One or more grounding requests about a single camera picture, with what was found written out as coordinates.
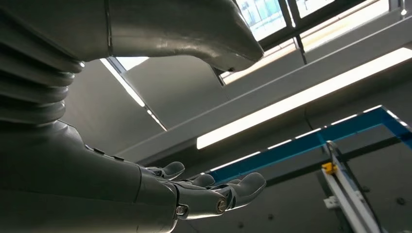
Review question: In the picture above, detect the black cross bar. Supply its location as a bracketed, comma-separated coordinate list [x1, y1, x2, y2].
[265, 136, 412, 188]

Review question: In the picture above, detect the narrow ceiling light strip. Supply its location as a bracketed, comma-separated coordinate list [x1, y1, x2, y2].
[100, 58, 168, 132]

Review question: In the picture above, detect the white aluminium rail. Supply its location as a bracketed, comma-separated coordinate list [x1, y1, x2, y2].
[321, 141, 384, 233]

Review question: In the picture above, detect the blue frame beam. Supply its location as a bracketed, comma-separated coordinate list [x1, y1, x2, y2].
[206, 105, 412, 185]

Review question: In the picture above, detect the long ceiling light strip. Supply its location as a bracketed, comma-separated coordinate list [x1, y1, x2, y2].
[196, 47, 412, 150]

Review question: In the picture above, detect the yellow clip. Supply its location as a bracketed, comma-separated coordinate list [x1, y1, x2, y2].
[322, 162, 338, 175]

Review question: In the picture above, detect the black framed window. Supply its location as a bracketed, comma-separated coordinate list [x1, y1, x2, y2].
[220, 0, 412, 85]

